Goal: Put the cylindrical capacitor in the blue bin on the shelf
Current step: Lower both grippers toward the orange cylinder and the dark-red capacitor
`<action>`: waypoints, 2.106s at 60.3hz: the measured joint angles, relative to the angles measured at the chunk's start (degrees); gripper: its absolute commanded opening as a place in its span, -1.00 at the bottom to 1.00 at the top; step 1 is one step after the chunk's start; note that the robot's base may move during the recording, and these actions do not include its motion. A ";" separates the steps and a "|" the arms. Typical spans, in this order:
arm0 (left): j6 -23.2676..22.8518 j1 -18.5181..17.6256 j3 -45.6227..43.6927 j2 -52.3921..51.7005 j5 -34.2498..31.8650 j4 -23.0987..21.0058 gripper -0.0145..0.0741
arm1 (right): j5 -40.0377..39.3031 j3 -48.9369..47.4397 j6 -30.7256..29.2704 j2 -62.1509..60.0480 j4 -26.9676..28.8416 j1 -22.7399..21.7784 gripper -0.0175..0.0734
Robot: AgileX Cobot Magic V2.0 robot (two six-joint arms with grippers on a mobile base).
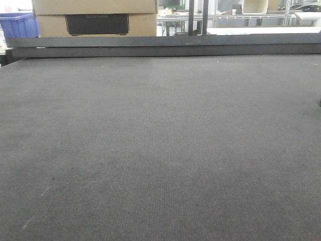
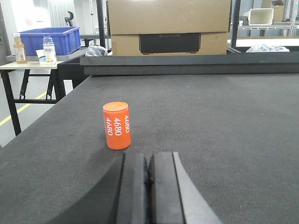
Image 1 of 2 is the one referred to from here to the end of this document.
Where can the black vertical post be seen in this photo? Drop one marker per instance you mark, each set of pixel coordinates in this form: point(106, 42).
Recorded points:
point(191, 17)
point(205, 16)

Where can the white background table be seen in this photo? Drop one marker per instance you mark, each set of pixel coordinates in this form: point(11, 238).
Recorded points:
point(262, 30)

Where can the aluminium frame shelf background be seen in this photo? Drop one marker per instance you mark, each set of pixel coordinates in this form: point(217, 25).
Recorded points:
point(213, 20)

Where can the blue plastic crate background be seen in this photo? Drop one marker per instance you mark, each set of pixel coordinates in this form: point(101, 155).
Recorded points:
point(19, 25)

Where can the lower dark foam board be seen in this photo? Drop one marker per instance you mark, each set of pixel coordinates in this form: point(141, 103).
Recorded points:
point(178, 51)

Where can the upper cardboard box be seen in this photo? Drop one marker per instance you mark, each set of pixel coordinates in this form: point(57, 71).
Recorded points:
point(75, 7)

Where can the black vertical post left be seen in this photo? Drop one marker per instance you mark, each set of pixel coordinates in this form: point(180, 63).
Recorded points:
point(191, 17)

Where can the black vertical post right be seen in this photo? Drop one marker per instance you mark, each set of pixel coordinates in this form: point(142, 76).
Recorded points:
point(205, 16)

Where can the dark grey foam board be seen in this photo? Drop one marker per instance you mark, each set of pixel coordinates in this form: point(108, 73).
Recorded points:
point(174, 41)

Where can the lower cardboard box with handle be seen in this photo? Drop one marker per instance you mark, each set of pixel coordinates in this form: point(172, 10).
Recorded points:
point(144, 25)

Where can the beige box on shelf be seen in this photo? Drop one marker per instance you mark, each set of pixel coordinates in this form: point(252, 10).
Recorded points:
point(254, 7)

